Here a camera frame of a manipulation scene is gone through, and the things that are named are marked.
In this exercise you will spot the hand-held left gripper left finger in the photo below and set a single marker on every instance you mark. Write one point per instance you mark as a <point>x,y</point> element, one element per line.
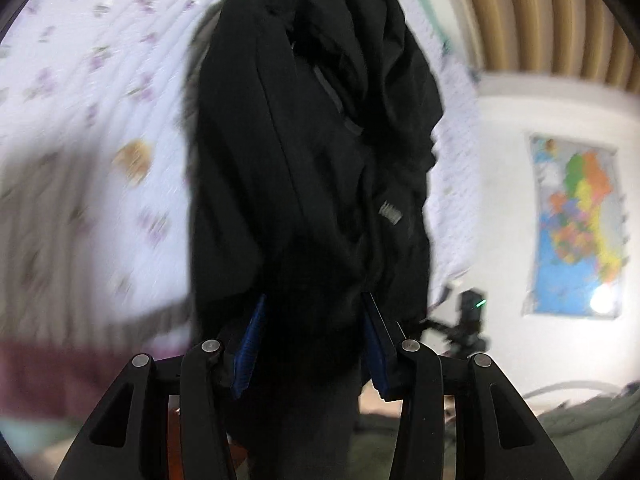
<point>252,332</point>

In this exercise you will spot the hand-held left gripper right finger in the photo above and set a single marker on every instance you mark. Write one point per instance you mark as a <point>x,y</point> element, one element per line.
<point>376,345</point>

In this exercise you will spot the black hooded jacket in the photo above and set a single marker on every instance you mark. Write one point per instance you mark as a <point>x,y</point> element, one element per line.
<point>300,160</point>

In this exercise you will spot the pink bed skirt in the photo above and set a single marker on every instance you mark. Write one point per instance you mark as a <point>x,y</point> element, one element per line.
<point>50,375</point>

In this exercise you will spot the floral white quilt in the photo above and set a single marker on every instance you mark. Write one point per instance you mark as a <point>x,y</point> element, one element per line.
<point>100,85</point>

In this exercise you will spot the striped brown window blind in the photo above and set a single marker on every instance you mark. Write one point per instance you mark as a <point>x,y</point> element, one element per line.
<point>550,20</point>

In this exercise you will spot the colourful wall map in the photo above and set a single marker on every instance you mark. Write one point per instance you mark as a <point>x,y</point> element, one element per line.
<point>575,240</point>

